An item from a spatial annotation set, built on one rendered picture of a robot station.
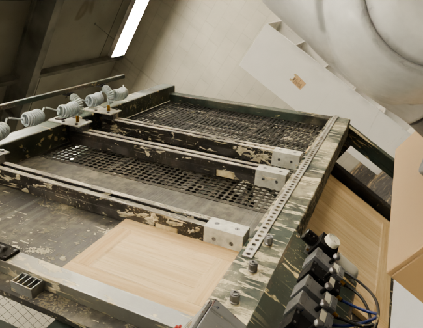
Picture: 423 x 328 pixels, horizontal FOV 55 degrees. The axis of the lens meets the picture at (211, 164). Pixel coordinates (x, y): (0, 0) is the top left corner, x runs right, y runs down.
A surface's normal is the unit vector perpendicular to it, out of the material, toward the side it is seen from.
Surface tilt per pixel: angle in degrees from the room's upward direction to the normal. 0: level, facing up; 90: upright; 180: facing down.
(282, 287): 90
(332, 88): 90
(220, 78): 90
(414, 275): 90
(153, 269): 60
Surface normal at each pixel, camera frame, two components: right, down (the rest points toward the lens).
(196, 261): 0.05, -0.92
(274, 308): 0.51, -0.69
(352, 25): -0.81, 0.52
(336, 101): -0.42, 0.35
